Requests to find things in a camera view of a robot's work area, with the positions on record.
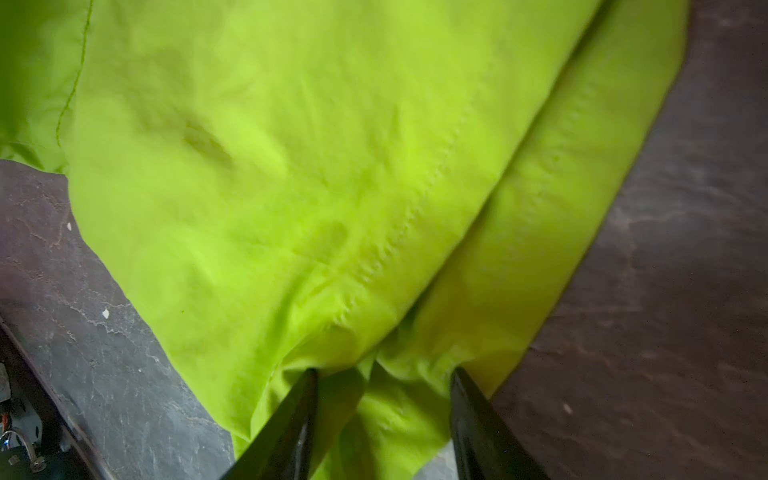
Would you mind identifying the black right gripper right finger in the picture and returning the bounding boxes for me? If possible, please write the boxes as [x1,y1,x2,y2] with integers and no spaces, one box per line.
[450,367,549,480]

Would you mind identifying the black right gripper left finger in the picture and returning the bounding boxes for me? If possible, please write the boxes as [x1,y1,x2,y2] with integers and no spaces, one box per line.
[222,369,318,480]

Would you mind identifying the lime green shorts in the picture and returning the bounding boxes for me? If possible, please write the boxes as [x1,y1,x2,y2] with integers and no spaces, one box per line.
[1,1,690,479]

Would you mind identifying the teal alarm clock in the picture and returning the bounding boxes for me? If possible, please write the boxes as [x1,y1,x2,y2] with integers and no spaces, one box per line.
[1,431,88,480]

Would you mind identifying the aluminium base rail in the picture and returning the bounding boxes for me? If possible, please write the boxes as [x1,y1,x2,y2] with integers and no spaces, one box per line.
[1,324,114,479]

